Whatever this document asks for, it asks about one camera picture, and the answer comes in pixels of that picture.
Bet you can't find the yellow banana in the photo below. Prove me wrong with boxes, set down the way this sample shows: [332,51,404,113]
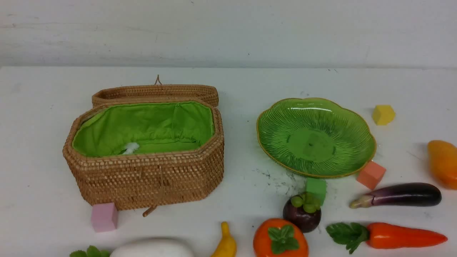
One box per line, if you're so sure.
[211,221,237,257]

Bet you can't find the dark purple mangosteen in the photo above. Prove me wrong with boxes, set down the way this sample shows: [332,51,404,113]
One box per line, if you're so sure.
[282,192,321,233]

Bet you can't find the orange persimmon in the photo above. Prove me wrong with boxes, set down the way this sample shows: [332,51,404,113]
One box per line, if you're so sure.
[253,218,309,257]

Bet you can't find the white radish with leaves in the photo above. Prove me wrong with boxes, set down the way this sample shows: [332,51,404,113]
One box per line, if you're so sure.
[69,238,195,257]

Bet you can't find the orange yellow mango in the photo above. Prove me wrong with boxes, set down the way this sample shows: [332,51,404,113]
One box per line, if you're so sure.
[427,140,457,190]

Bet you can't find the woven wicker basket lid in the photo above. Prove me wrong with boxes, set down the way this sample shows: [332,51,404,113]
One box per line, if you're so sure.
[91,76,219,107]

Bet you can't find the green glass plate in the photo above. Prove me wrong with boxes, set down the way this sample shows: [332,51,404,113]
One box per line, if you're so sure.
[256,97,377,179]

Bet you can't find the woven wicker basket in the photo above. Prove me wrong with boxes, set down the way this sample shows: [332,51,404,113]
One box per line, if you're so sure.
[62,97,224,216]

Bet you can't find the green foam cube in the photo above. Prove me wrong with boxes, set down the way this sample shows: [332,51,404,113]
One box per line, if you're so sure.
[305,177,327,206]

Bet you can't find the orange foam cube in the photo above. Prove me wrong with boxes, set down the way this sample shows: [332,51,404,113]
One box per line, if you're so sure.
[356,161,386,190]

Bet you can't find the pink foam cube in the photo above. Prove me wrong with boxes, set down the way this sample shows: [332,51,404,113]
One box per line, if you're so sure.
[90,203,119,233]

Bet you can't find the yellow foam cube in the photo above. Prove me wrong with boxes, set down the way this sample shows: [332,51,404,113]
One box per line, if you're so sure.
[372,105,396,126]

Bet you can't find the orange carrot with leaves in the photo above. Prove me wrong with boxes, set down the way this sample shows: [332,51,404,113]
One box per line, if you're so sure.
[325,222,448,254]

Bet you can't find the purple eggplant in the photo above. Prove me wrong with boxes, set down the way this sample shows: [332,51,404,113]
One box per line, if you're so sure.
[349,182,442,209]

